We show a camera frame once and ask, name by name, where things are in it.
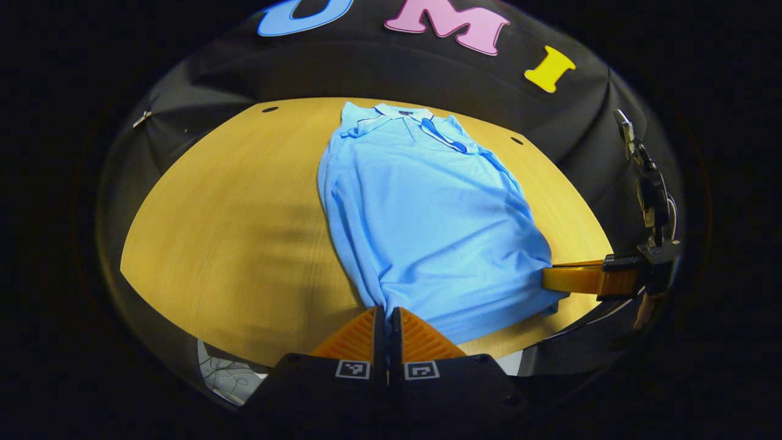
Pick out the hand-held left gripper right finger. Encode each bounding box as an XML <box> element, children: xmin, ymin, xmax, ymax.
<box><xmin>391</xmin><ymin>307</ymin><xmax>531</xmax><ymax>431</ymax></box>

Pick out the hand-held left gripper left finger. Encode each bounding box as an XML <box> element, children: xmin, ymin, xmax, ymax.
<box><xmin>241</xmin><ymin>306</ymin><xmax>387</xmax><ymax>431</ymax></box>

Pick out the light blue polo T-shirt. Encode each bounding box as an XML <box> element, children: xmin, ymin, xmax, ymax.
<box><xmin>316</xmin><ymin>101</ymin><xmax>569</xmax><ymax>346</ymax></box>

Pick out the black backdrop cloth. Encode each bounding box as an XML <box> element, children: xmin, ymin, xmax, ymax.
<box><xmin>98</xmin><ymin>0</ymin><xmax>685</xmax><ymax>373</ymax></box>

